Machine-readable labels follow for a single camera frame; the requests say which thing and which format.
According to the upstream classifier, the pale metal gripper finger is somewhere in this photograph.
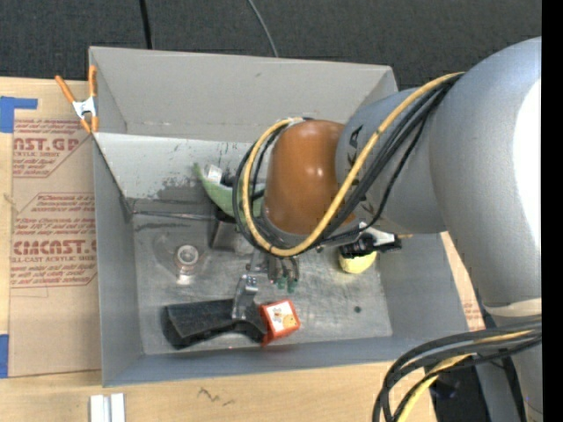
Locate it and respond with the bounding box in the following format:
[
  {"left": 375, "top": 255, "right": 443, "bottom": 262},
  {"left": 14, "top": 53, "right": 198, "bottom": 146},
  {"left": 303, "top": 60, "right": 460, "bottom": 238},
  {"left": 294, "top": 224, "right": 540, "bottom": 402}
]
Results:
[{"left": 230, "top": 273, "right": 260, "bottom": 324}]

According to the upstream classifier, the orange small printed box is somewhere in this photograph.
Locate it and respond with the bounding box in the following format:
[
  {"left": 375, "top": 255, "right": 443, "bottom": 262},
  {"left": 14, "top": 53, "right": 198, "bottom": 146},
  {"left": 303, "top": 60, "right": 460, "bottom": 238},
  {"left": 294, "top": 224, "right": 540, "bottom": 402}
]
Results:
[{"left": 258, "top": 299, "right": 302, "bottom": 347}]

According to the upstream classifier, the clear glass cup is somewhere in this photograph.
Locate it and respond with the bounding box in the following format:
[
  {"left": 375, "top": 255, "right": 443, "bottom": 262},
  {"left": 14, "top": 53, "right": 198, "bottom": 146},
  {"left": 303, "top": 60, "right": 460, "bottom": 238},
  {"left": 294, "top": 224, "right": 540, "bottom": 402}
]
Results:
[{"left": 152, "top": 234, "right": 211, "bottom": 287}]

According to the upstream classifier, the yellow ball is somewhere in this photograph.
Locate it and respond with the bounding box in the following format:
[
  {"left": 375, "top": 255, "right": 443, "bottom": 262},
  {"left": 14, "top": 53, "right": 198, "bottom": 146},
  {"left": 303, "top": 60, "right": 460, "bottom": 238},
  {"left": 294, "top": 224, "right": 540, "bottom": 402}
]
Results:
[{"left": 337, "top": 251, "right": 379, "bottom": 275}]

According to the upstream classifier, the green cloth with white label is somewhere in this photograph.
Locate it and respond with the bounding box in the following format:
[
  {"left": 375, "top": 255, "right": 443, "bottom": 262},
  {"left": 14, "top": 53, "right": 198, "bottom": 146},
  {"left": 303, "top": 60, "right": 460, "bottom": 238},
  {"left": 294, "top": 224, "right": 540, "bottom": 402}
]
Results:
[{"left": 192, "top": 162, "right": 267, "bottom": 220}]

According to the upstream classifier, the grey metal bin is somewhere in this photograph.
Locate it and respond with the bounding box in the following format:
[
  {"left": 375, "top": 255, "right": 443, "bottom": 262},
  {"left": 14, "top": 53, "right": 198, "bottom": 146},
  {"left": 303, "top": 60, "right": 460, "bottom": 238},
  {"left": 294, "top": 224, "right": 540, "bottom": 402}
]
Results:
[{"left": 87, "top": 45, "right": 472, "bottom": 389}]

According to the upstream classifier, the brown cardboard board red print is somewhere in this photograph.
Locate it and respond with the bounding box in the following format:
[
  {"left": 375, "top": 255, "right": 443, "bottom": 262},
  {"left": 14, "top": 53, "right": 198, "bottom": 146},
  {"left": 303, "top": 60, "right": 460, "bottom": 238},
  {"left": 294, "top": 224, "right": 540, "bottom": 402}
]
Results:
[{"left": 0, "top": 76, "right": 103, "bottom": 380}]

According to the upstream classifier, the black cylinder on white bracket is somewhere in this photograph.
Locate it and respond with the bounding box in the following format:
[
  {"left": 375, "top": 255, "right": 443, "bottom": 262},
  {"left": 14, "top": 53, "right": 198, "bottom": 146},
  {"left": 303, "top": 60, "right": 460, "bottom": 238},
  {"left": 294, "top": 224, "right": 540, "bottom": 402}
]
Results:
[{"left": 339, "top": 229, "right": 413, "bottom": 258}]

